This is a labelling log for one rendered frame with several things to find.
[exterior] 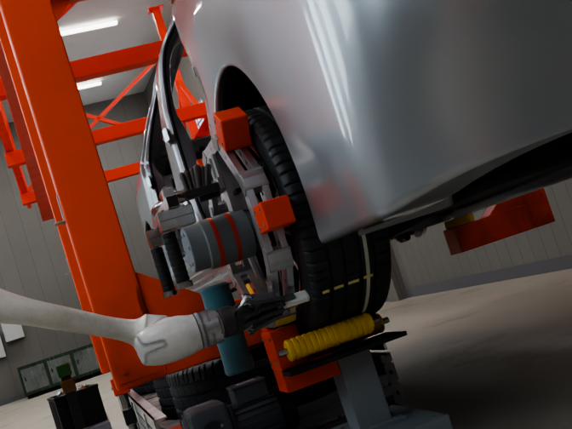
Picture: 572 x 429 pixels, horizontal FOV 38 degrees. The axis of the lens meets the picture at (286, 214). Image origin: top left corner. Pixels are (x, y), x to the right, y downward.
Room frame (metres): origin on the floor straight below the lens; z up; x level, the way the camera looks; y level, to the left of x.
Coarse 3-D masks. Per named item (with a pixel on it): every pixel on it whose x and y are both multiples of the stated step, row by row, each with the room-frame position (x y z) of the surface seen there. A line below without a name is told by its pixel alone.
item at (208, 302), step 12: (216, 288) 2.39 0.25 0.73; (228, 288) 2.42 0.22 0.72; (204, 300) 2.41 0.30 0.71; (216, 300) 2.39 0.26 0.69; (228, 300) 2.40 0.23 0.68; (240, 336) 2.40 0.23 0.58; (228, 348) 2.39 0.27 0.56; (240, 348) 2.39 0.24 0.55; (228, 360) 2.39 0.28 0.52; (240, 360) 2.39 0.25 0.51; (252, 360) 2.42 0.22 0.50; (264, 360) 2.42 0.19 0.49; (228, 372) 2.40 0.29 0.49; (240, 372) 2.39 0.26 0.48
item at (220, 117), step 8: (216, 112) 2.16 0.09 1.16; (224, 112) 2.16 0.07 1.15; (232, 112) 2.15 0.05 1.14; (240, 112) 2.15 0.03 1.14; (216, 120) 2.15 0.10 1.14; (224, 120) 2.12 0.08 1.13; (232, 120) 2.12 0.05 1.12; (240, 120) 2.13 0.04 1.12; (248, 120) 2.14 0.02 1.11; (216, 128) 2.17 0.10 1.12; (224, 128) 2.13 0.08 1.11; (232, 128) 2.13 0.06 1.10; (240, 128) 2.14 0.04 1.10; (248, 128) 2.15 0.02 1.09; (224, 136) 2.14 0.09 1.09; (232, 136) 2.15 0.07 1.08; (240, 136) 2.16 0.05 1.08; (248, 136) 2.16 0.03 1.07; (224, 144) 2.15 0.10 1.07; (232, 144) 2.16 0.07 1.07; (240, 144) 2.17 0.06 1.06; (248, 144) 2.17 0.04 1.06
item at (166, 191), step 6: (210, 156) 2.32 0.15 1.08; (216, 162) 2.30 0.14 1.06; (216, 168) 2.30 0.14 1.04; (216, 174) 2.32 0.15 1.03; (216, 180) 2.30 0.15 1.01; (222, 180) 2.29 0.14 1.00; (168, 186) 2.13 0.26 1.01; (222, 186) 2.29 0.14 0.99; (162, 192) 2.12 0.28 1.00; (168, 192) 2.11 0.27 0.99; (174, 192) 2.25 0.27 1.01; (180, 192) 2.25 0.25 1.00; (162, 198) 2.17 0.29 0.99; (180, 198) 2.26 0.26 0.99
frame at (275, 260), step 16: (224, 160) 2.21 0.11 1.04; (240, 176) 2.09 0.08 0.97; (256, 176) 2.09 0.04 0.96; (256, 192) 2.11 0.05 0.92; (224, 208) 2.56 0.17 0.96; (256, 224) 2.09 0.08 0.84; (272, 256) 2.08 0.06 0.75; (288, 256) 2.09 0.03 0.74; (240, 272) 2.57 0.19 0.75; (272, 272) 2.10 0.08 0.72; (288, 272) 2.12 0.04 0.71; (240, 288) 2.52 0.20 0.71; (256, 288) 2.51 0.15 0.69; (272, 288) 2.13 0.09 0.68; (288, 288) 2.16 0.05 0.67; (288, 320) 2.23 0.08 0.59
